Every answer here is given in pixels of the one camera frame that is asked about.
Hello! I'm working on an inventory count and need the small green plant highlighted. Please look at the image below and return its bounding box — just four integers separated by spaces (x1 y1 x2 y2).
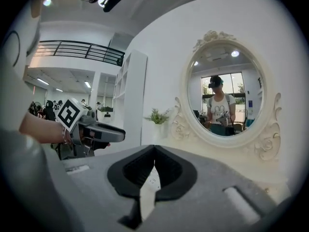
143 108 171 125

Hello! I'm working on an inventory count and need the white shelf unit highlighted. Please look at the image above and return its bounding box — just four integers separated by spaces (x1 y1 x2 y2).
112 49 148 146

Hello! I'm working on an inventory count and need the black balcony railing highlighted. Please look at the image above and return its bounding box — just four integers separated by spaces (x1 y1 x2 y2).
33 40 126 66

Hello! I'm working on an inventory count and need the white plant vase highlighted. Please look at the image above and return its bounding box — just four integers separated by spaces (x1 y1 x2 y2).
154 123 168 145

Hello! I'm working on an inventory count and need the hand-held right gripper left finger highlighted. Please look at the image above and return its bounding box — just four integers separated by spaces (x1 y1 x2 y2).
107 145 155 198

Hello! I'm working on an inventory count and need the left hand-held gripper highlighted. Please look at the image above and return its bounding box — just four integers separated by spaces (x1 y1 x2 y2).
57 98 126 158

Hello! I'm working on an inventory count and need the person's white shirt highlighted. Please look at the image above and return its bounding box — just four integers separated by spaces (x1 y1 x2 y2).
0 7 80 232

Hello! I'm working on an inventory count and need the person's left forearm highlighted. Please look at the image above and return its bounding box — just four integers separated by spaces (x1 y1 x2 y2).
19 112 71 145

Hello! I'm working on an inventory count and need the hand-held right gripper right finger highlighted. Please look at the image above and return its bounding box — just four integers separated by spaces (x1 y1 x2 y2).
154 145 198 201

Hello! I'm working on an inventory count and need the white ornate oval mirror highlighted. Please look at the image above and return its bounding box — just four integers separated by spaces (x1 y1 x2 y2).
169 29 282 162

